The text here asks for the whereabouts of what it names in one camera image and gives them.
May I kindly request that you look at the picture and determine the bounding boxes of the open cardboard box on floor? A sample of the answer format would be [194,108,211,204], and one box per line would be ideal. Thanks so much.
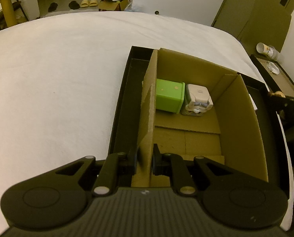
[98,0,129,11]

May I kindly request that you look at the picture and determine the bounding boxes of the brown hair small figure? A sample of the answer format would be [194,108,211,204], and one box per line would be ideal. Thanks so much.
[269,91,285,98]

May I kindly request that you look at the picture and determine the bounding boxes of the white power adapter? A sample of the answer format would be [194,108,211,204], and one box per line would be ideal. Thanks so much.
[249,94,258,111]

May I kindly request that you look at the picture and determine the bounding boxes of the yellow slippers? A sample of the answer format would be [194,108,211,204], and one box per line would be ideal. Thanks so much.
[80,0,98,8]

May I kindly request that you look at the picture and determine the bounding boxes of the white bed sheet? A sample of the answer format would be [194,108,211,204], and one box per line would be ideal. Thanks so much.
[0,12,293,236]

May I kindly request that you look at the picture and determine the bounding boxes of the stack of paper cups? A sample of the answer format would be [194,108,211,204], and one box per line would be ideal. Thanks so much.
[256,42,280,60]

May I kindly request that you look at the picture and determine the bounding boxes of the brown cardboard box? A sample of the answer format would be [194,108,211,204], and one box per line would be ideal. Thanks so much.
[131,48,268,187]

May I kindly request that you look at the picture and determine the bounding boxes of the black slippers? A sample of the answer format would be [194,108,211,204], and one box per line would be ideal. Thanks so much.
[48,0,81,12]

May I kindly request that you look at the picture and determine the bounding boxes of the black framed cardboard tray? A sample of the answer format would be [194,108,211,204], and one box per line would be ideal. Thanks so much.
[250,55,294,97]

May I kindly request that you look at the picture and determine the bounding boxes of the white square figure toy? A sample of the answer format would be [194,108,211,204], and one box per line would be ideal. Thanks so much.
[184,84,213,114]

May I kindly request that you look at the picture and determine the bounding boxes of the green cube toy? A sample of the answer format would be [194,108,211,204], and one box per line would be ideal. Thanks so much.
[156,79,185,114]

